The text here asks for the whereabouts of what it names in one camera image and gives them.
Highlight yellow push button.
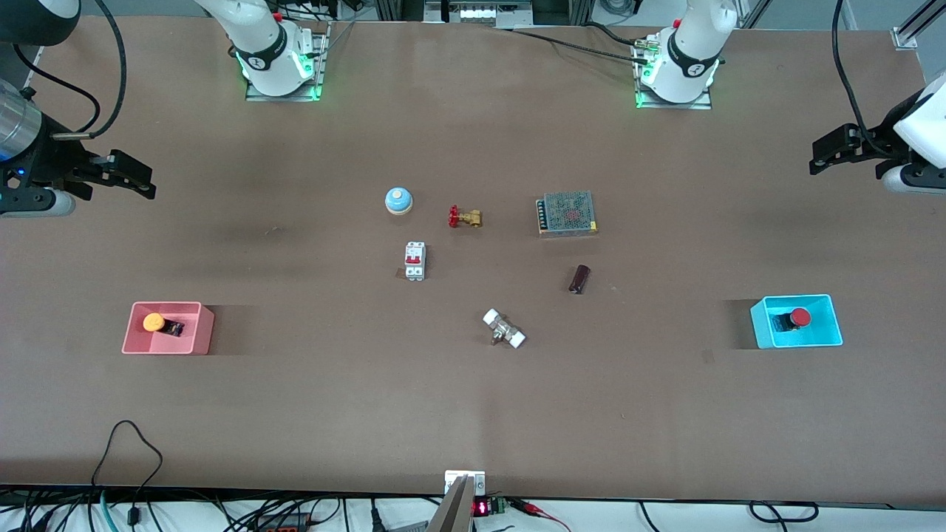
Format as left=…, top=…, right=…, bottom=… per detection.
left=143, top=313, right=184, bottom=338

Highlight red push button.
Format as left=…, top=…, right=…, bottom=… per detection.
left=772, top=307, right=813, bottom=332

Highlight pink plastic bin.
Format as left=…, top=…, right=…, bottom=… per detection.
left=122, top=301, right=215, bottom=356

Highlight cyan plastic bin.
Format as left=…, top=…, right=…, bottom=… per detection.
left=750, top=294, right=844, bottom=349

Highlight metal mesh power supply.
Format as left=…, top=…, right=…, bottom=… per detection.
left=537, top=191, right=599, bottom=238

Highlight metal fitting white ends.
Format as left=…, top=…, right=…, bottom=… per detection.
left=482, top=308, right=527, bottom=349

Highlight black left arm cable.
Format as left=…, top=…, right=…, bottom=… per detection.
left=832, top=0, right=899, bottom=157

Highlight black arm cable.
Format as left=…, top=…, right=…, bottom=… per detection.
left=11, top=0, right=128, bottom=141
left=832, top=0, right=899, bottom=157

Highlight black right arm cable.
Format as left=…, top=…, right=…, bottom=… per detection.
left=11, top=0, right=128, bottom=141

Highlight aluminium profile bracket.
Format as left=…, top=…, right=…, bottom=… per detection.
left=892, top=0, right=946, bottom=51

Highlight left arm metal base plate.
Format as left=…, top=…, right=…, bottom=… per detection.
left=634, top=35, right=713, bottom=111

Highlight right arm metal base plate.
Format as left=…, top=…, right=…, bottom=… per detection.
left=245, top=21, right=330, bottom=103

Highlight black looped cable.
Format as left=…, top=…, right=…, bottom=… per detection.
left=90, top=420, right=165, bottom=532

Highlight black cable across table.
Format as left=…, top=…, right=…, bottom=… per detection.
left=508, top=22, right=656, bottom=66

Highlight black coiled cable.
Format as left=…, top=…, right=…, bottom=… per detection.
left=749, top=501, right=820, bottom=524

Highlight red clip cable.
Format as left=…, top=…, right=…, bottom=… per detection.
left=510, top=499, right=571, bottom=532

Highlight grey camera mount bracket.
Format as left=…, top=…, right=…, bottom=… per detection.
left=426, top=470, right=487, bottom=532

